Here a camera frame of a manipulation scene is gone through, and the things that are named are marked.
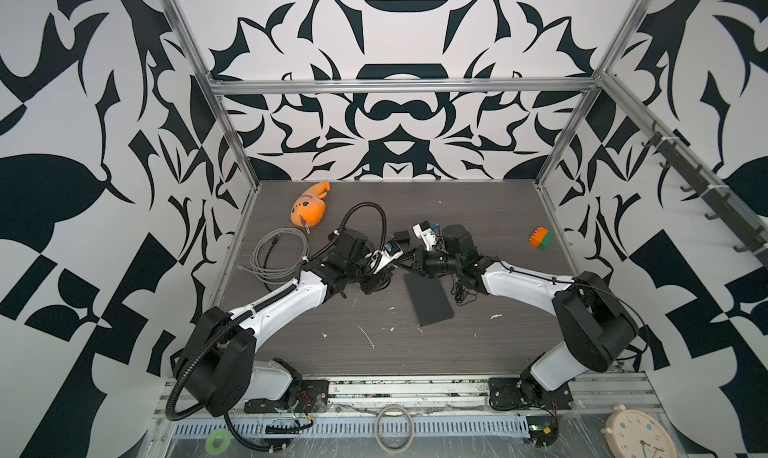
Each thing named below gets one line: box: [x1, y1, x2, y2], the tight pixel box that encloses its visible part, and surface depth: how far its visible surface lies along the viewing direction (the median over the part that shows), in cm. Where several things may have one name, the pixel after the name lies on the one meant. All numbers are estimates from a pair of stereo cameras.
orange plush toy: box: [290, 180, 331, 234], surface depth 104 cm
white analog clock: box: [600, 404, 677, 458], surface depth 69 cm
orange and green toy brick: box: [528, 226, 555, 250], surface depth 104 cm
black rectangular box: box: [404, 272, 454, 327], surface depth 91 cm
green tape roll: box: [205, 428, 232, 455], surface depth 70 cm
